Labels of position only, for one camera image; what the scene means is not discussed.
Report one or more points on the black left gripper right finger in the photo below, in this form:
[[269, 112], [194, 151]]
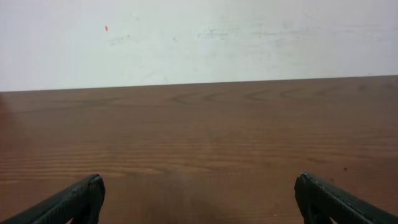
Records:
[[322, 202]]

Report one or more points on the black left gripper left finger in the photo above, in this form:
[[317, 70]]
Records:
[[80, 203]]

